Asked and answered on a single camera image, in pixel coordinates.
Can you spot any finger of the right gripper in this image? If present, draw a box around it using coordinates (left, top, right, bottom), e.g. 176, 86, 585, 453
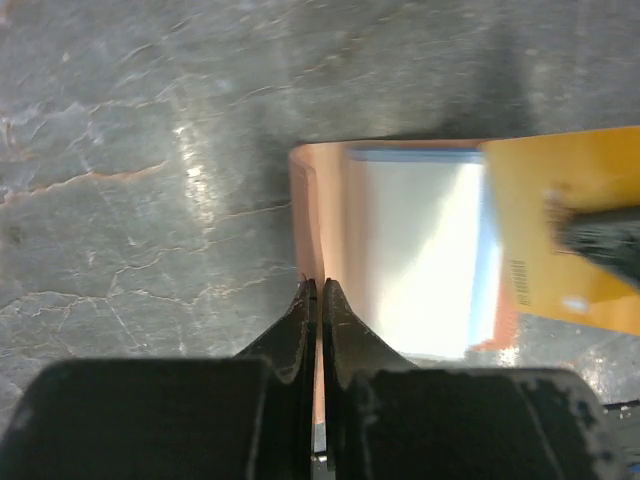
547, 204, 639, 290

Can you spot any yellow credit card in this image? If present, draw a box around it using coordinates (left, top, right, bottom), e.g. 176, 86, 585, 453
482, 126, 639, 335

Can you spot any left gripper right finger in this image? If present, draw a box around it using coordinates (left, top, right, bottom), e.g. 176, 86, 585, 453
322, 280, 630, 479

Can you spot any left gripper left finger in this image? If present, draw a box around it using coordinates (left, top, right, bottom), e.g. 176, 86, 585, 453
1, 281, 317, 479

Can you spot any tan leather card holder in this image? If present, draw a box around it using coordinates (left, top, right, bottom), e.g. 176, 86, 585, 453
288, 138, 524, 451

